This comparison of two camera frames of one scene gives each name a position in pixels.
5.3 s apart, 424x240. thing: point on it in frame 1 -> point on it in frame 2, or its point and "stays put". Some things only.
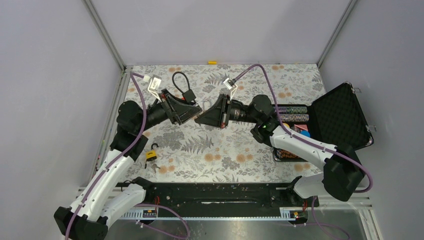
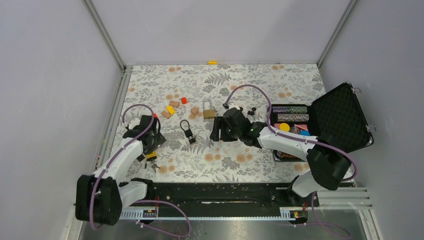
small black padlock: (189, 95) -> (192, 140)
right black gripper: (218, 115) -> (220, 123)
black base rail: (231, 196) stays put
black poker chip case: (336, 118) stays put
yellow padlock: (151, 155) stays put
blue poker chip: (305, 133) stays put
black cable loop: (173, 75) -> (180, 124)
